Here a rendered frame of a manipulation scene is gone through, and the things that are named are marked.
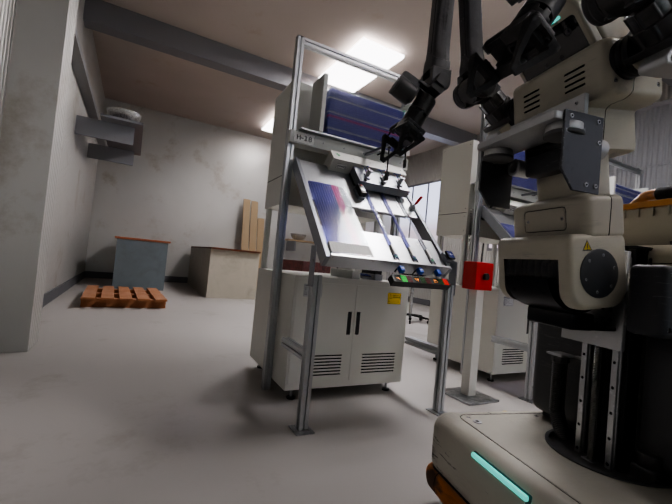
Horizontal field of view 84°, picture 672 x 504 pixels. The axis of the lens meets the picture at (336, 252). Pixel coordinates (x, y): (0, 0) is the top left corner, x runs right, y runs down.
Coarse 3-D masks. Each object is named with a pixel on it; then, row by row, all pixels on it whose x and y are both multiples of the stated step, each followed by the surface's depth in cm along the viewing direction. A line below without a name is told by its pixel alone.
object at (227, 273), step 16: (192, 256) 725; (208, 256) 575; (224, 256) 572; (240, 256) 583; (256, 256) 596; (192, 272) 704; (208, 272) 562; (224, 272) 572; (240, 272) 584; (256, 272) 596; (208, 288) 561; (224, 288) 572; (240, 288) 584
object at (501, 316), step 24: (456, 288) 281; (432, 312) 301; (456, 312) 278; (504, 312) 250; (432, 336) 298; (456, 336) 276; (480, 336) 257; (504, 336) 251; (528, 336) 262; (456, 360) 274; (480, 360) 255; (504, 360) 251
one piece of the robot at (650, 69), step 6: (666, 48) 68; (654, 54) 70; (660, 54) 68; (666, 54) 66; (648, 60) 70; (654, 60) 68; (660, 60) 67; (666, 60) 66; (642, 66) 70; (648, 66) 69; (654, 66) 68; (660, 66) 68; (666, 66) 68; (642, 72) 70; (648, 72) 70; (654, 72) 70; (660, 72) 70; (666, 72) 70; (666, 78) 73
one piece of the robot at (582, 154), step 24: (528, 120) 93; (552, 120) 76; (576, 120) 75; (600, 120) 76; (480, 144) 97; (504, 144) 92; (528, 144) 91; (576, 144) 75; (600, 144) 76; (480, 168) 99; (504, 168) 101; (528, 168) 93; (552, 168) 86; (576, 168) 75; (480, 192) 99; (504, 192) 101
